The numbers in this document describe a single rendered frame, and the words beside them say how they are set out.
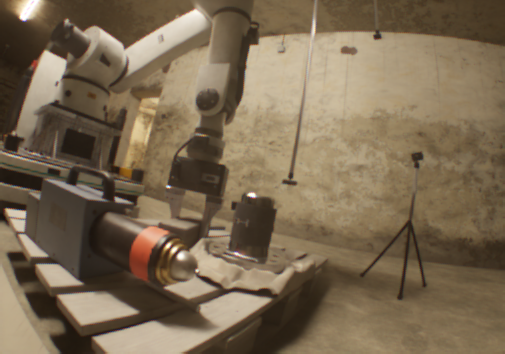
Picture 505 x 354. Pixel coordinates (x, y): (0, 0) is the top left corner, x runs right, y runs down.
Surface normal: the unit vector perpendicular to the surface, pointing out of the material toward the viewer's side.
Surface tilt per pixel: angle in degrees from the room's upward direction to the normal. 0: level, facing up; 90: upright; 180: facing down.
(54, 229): 90
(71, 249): 90
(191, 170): 90
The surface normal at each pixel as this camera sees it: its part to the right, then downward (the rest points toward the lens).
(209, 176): -0.04, -0.14
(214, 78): -0.24, -0.18
